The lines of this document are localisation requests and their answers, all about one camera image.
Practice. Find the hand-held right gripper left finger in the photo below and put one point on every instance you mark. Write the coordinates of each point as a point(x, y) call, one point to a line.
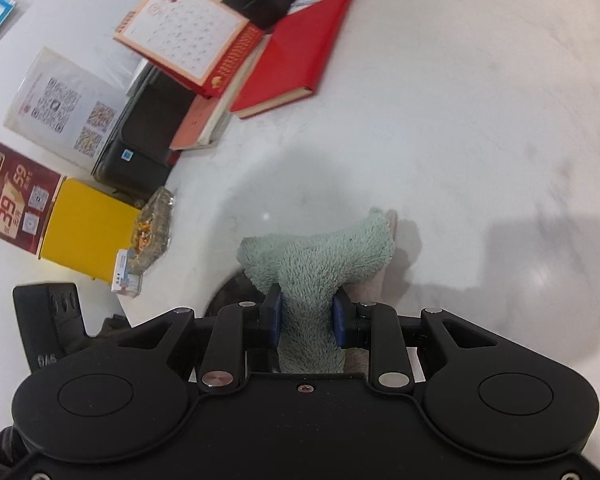
point(275, 315)

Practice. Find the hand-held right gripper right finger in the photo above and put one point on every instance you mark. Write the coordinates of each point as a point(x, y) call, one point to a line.
point(339, 317)

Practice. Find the stainless steel bowl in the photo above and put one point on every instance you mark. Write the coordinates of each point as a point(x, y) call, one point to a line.
point(230, 292)

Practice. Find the green and pink fluffy cloth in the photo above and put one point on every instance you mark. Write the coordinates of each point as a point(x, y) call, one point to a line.
point(310, 260)

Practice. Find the small white blue box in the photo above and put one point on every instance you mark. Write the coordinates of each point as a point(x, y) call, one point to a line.
point(125, 280)

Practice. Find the yellow board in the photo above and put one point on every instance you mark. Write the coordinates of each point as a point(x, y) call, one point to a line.
point(85, 230)

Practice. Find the wrapped snack tray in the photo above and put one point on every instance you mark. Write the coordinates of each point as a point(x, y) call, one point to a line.
point(150, 230)

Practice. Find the large black printer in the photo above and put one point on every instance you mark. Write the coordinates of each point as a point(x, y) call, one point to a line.
point(140, 160)

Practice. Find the salmon pink book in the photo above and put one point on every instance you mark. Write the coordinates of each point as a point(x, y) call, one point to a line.
point(195, 125)

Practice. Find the white code sheet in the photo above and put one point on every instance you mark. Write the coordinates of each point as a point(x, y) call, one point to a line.
point(55, 100)

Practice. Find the red hardcover notebook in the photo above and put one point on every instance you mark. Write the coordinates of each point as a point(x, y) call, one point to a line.
point(295, 50)

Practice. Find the red desk calendar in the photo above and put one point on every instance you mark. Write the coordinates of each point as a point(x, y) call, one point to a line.
point(180, 30)

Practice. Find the dark red wall poster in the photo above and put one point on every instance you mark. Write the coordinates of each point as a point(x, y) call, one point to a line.
point(15, 200)

